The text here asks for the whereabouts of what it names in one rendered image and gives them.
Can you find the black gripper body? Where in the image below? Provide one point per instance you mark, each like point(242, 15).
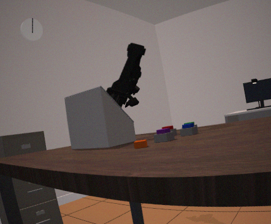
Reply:
point(132, 101)

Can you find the red button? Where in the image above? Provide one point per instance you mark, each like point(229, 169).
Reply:
point(171, 129)

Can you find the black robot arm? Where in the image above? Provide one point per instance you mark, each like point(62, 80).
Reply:
point(130, 75)

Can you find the orange block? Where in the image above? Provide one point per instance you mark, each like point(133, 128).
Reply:
point(140, 144)

